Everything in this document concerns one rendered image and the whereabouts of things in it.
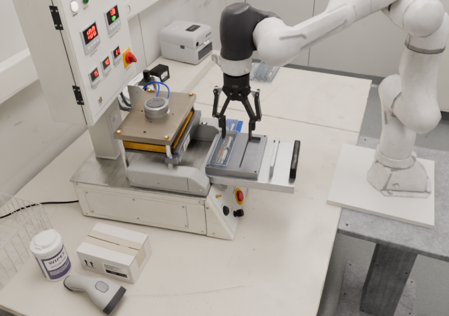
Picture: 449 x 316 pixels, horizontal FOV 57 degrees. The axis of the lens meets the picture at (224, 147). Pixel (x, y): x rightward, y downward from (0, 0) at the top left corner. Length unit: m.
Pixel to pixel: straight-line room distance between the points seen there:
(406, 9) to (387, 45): 2.51
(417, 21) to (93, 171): 1.06
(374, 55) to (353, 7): 2.63
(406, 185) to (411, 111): 0.33
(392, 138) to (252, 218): 0.54
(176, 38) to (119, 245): 1.32
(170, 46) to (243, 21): 1.30
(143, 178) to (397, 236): 0.84
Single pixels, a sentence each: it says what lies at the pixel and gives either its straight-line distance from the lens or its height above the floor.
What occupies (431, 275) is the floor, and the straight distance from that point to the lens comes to 2.43.
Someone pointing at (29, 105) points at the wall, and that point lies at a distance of 1.74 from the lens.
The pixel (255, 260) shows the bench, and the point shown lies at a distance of 1.34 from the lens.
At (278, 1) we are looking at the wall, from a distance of 3.73.
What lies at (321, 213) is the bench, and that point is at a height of 0.75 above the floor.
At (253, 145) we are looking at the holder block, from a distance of 1.38.
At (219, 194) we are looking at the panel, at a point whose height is 0.88.
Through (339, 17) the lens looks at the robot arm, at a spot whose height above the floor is 1.45.
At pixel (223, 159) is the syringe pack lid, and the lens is 1.29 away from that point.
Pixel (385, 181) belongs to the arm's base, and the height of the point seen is 0.82.
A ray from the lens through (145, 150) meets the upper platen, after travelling 1.32.
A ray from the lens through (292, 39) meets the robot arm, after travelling 1.05.
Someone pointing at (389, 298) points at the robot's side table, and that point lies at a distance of 2.05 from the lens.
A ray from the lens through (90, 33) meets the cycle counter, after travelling 1.21.
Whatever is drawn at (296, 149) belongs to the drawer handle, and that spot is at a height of 1.01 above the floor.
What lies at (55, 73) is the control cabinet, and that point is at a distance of 1.21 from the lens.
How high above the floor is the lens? 1.82
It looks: 38 degrees down
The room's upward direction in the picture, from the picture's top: 2 degrees counter-clockwise
